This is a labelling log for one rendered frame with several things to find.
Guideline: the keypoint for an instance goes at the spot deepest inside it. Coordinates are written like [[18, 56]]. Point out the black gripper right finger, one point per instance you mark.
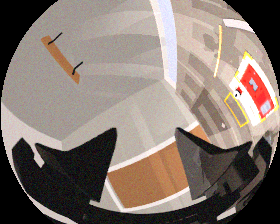
[[204, 164]]

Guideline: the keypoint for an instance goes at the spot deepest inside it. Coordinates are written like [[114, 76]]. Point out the white rectangular block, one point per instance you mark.
[[237, 24]]

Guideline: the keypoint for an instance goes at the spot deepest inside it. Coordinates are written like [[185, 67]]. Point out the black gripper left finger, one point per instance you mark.
[[86, 166]]

